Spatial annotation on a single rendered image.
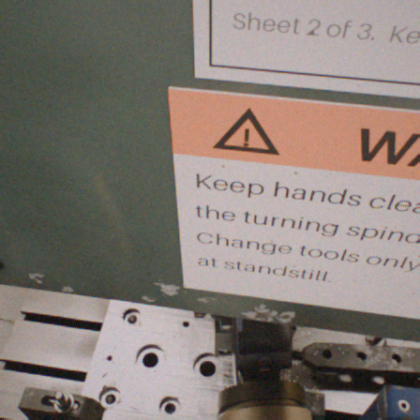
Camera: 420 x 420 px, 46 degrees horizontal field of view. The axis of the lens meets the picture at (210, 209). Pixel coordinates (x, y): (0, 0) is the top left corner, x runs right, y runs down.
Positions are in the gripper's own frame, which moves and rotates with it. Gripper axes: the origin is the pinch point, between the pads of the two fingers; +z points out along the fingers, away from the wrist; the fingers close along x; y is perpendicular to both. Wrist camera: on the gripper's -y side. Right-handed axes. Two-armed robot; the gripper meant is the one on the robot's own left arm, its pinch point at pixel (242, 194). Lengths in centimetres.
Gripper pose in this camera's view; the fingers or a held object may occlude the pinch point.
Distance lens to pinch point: 49.2
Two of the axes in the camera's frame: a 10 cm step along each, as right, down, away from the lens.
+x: 10.0, -0.4, 0.3
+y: 0.0, 5.8, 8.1
